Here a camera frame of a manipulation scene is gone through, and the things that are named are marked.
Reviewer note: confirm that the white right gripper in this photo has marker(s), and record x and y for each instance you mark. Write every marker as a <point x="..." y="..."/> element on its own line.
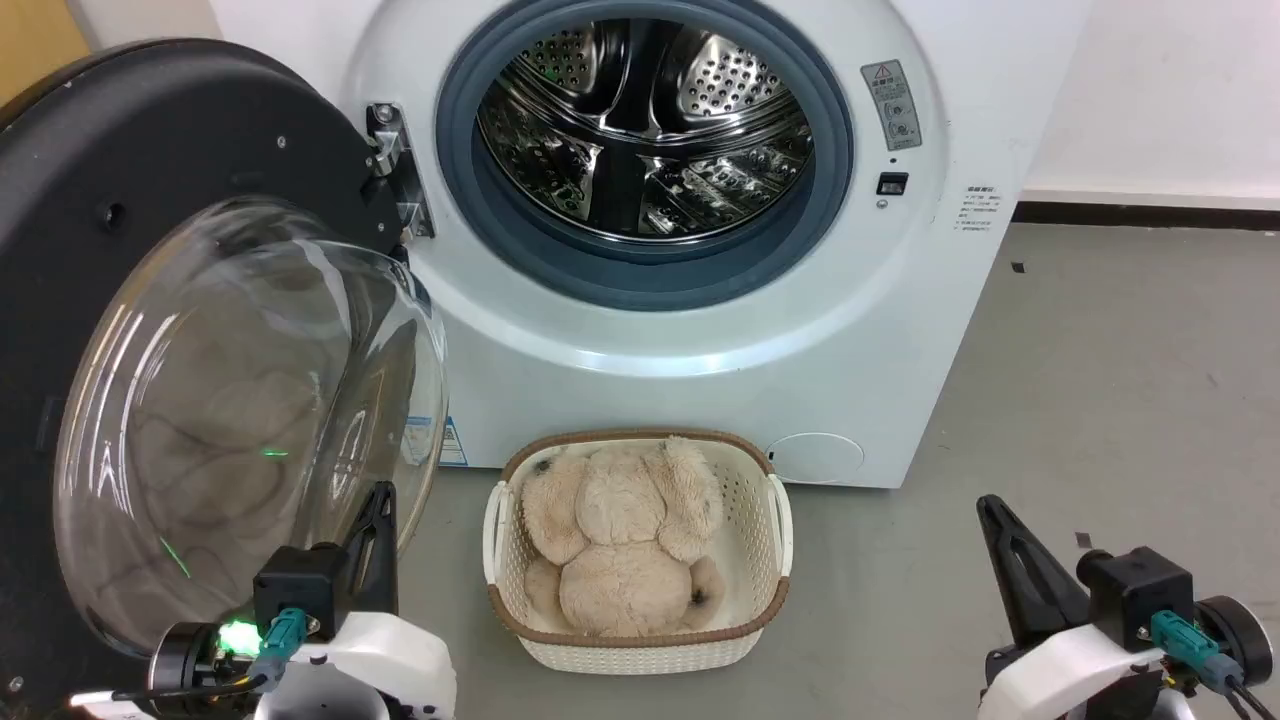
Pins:
<point x="1060" y="670"/>

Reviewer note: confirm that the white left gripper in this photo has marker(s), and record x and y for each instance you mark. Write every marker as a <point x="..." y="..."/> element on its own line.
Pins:
<point x="390" y="660"/>

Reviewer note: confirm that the white front-load washing machine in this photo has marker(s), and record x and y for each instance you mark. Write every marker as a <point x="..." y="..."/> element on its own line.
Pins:
<point x="700" y="400"/>

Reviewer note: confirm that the metal door hinge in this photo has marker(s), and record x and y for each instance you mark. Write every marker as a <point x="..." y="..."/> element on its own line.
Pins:
<point x="385" y="135"/>

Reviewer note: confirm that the black round glass washer door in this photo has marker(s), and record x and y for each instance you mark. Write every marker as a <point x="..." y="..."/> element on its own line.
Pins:
<point x="150" y="130"/>

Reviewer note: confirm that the blue white energy sticker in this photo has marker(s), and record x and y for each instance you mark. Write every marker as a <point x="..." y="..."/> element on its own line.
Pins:
<point x="453" y="445"/>

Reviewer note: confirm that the black right wrist cylinder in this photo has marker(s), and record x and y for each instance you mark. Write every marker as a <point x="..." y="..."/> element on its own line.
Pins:
<point x="1240" y="635"/>

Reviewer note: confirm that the black wrist cylinder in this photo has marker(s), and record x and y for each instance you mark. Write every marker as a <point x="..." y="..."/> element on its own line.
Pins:
<point x="180" y="655"/>
<point x="1240" y="635"/>

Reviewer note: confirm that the black left wrist cylinder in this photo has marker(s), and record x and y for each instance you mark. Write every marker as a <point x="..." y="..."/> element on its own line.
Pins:
<point x="180" y="655"/>

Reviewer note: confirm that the beige plush toy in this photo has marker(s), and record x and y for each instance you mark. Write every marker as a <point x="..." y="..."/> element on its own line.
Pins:
<point x="620" y="560"/>

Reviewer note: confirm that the round white filter cover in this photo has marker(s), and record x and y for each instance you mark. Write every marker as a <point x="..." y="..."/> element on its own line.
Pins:
<point x="815" y="459"/>

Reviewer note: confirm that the white plastic laundry basket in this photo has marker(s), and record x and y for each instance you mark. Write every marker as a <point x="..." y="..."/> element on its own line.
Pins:
<point x="640" y="655"/>

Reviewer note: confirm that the stainless steel washer drum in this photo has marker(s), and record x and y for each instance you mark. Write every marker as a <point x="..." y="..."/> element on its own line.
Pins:
<point x="640" y="120"/>

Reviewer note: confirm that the grey warning label sticker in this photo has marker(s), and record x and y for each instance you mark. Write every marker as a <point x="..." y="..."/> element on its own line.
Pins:
<point x="891" y="105"/>

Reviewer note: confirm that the yellow wooden panel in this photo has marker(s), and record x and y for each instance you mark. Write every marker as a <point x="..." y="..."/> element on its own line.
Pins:
<point x="35" y="40"/>

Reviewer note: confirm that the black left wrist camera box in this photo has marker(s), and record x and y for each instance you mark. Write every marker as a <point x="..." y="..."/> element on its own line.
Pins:
<point x="300" y="585"/>

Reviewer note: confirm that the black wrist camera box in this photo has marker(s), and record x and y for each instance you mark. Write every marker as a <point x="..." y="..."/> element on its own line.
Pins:
<point x="1140" y="590"/>
<point x="300" y="585"/>

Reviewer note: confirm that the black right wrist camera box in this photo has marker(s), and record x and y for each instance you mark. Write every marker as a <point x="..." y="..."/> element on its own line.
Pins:
<point x="1140" y="590"/>

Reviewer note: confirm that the black wall baseboard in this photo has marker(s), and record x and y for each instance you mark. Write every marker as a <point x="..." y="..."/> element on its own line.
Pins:
<point x="1150" y="216"/>

